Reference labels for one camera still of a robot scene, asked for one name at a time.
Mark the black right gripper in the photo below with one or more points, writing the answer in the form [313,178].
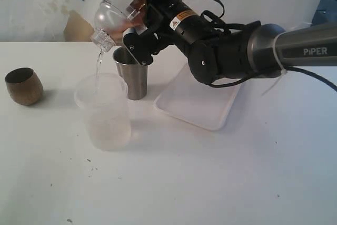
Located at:
[158,35]

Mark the stainless steel cup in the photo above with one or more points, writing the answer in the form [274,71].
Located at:
[134,74]

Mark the clear dome shaker lid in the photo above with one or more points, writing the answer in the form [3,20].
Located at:
[109,26]

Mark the translucent plastic container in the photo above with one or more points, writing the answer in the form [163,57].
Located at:
[102,101]

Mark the brown wooden cup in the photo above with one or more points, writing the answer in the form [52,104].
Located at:
[24,86]

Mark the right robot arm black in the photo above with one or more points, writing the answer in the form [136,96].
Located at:
[216,49]

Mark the white rectangular tray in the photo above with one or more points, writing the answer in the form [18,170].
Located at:
[195,103]

